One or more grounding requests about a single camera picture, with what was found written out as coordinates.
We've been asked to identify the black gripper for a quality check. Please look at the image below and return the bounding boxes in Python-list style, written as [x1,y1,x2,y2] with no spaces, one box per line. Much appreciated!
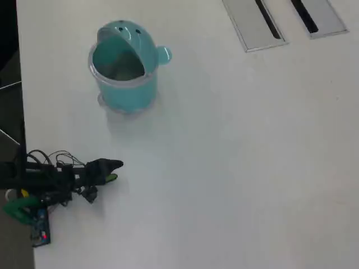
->
[73,158,125,189]

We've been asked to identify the green robot base clamp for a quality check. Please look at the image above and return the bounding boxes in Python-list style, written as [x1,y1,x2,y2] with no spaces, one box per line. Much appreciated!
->
[2,195,43,225]

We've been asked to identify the teal whale-shaped bin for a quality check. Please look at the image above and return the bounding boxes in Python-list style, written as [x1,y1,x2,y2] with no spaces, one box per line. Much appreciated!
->
[88,20,173,114]

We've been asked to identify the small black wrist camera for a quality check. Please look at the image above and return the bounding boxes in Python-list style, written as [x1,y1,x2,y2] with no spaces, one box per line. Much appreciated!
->
[81,185,99,205]

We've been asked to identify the thin black cables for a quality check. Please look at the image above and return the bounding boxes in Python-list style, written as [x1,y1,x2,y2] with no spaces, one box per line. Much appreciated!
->
[26,149,86,169]

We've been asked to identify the silver table cable hatch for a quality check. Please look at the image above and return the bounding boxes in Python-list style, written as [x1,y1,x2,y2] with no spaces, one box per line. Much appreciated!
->
[290,0,350,40]
[222,0,289,53]

